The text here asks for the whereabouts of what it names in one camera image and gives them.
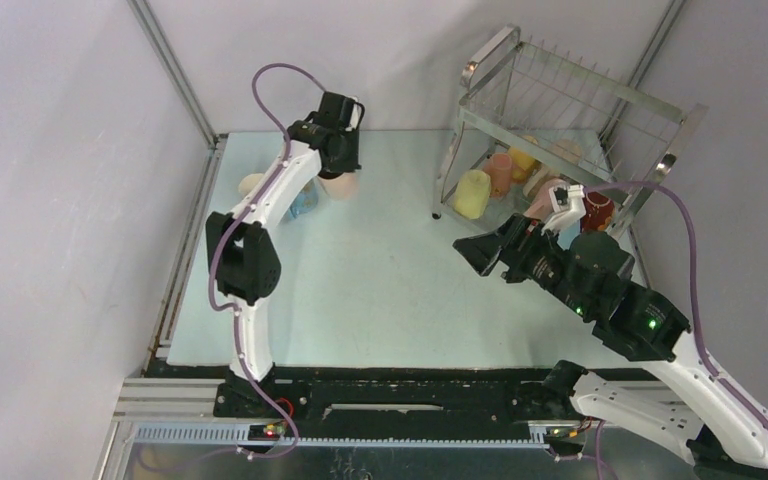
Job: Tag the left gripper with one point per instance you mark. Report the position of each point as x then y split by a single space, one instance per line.
351 163

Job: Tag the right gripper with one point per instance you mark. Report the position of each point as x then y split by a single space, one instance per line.
512 242

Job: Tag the pale pink cup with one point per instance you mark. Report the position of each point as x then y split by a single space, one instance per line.
341 187

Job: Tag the blue patterned mug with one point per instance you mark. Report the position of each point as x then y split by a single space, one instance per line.
305 201

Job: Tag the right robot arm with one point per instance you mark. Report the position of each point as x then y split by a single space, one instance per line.
719 429

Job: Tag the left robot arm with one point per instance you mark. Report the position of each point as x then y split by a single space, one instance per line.
244 265

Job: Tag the metal dish rack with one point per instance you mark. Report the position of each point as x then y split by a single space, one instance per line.
519 92

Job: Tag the pink mug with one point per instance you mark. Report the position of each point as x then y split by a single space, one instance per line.
541 206

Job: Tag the salmon pink cup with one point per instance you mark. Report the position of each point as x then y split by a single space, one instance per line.
498 167

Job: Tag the orange yellow cup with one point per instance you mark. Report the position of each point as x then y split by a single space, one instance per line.
524 165

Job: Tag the dark red mug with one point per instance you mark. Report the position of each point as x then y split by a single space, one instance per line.
599 212

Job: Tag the aluminium frame post left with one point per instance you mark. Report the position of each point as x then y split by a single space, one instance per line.
169 61

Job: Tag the aluminium frame post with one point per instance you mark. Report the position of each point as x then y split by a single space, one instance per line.
169 61
667 21

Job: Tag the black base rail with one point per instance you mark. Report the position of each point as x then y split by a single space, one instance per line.
387 404

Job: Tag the aluminium frame post right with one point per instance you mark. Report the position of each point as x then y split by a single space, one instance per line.
667 21

